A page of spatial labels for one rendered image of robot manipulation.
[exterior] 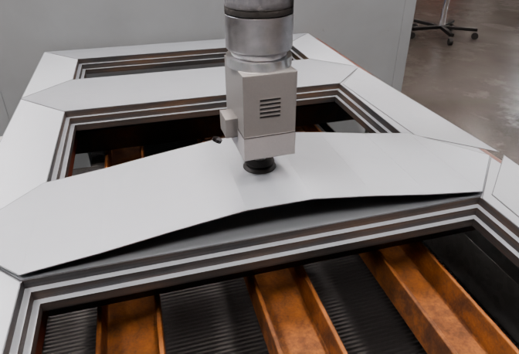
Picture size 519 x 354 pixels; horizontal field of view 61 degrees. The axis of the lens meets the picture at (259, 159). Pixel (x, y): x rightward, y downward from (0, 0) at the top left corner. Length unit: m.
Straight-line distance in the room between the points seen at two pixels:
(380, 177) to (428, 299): 0.22
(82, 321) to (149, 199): 0.38
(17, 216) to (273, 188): 0.31
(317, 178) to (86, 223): 0.28
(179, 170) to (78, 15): 0.80
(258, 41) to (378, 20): 1.08
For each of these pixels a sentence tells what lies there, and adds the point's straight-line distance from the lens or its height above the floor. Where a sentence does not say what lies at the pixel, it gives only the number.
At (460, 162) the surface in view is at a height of 0.86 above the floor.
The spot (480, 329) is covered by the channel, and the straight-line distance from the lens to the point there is 0.69.
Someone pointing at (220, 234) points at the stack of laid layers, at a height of 0.85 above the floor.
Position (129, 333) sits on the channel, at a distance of 0.67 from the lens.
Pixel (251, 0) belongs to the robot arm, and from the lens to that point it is 0.46.
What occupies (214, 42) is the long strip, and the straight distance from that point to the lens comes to 1.28.
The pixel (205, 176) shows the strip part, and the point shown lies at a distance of 0.56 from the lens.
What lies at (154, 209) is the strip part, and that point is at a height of 0.88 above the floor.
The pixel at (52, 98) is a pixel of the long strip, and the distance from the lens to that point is 0.98.
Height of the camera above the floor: 1.19
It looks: 30 degrees down
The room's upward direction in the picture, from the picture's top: straight up
